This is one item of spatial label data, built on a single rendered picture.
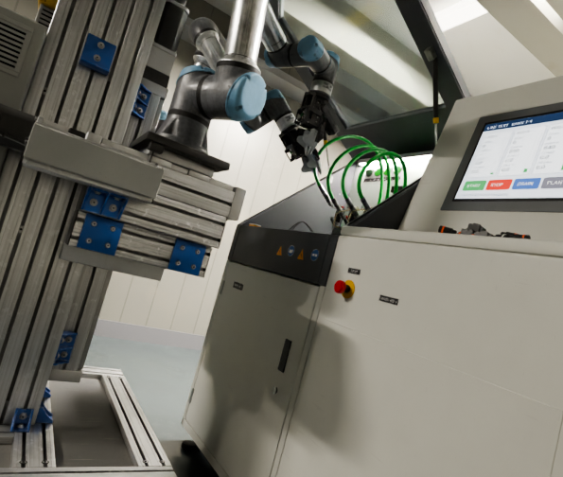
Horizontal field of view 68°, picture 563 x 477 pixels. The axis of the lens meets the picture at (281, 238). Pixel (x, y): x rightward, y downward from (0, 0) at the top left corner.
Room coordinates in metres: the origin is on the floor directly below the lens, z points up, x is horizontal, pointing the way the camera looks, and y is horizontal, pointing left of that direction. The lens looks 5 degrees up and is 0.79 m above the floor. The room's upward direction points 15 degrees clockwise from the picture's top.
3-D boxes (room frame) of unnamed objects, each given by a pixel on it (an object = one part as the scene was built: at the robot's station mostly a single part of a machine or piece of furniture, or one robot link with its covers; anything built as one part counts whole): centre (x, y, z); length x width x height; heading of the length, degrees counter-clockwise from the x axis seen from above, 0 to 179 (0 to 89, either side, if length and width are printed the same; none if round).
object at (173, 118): (1.13, 0.33, 1.09); 0.15 x 0.15 x 0.10
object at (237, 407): (1.54, 0.02, 0.44); 0.65 x 0.02 x 0.68; 32
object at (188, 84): (1.12, 0.33, 1.20); 0.13 x 0.12 x 0.14; 58
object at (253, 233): (1.55, 0.00, 0.87); 0.62 x 0.04 x 0.16; 32
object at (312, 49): (1.33, 0.07, 1.52); 0.11 x 0.11 x 0.08; 58
